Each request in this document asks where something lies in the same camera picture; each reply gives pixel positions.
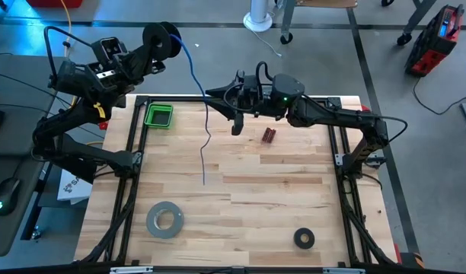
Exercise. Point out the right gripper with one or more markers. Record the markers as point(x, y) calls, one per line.
point(265, 106)

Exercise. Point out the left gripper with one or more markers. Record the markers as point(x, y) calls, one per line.
point(94, 72)

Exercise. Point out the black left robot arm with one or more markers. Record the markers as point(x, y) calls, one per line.
point(65, 118)

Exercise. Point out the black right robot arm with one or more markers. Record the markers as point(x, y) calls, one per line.
point(332, 118)

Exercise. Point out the small red block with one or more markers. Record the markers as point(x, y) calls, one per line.
point(268, 136)

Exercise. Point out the green plastic bin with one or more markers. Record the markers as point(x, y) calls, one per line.
point(158, 118)

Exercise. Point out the grey cart leg with caster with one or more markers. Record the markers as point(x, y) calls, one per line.
point(419, 15)
point(288, 19)

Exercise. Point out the red plastic bin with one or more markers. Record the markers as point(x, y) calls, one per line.
point(54, 3)

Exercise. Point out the grey desk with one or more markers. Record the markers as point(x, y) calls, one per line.
point(23, 95)

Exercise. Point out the wooden board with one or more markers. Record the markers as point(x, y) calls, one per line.
point(328, 3)

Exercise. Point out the grey tape roll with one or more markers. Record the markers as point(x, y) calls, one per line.
point(153, 224)

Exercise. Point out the white box with logo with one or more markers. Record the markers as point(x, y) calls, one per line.
point(71, 188)

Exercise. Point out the black tape roll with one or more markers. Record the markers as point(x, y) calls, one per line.
point(296, 238)

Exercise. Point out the black computer mouse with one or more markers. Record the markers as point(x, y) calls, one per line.
point(8, 190)

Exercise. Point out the red black tool case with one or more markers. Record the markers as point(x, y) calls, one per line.
point(433, 42)

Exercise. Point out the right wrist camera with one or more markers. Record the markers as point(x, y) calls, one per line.
point(252, 93)

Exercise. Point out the black aluminium rig frame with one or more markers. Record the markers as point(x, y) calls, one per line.
point(187, 99)

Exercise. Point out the white pedestal base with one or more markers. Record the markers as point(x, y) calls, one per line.
point(257, 21)

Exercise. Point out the silver metal bracket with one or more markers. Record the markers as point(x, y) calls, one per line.
point(343, 271)
point(130, 270)

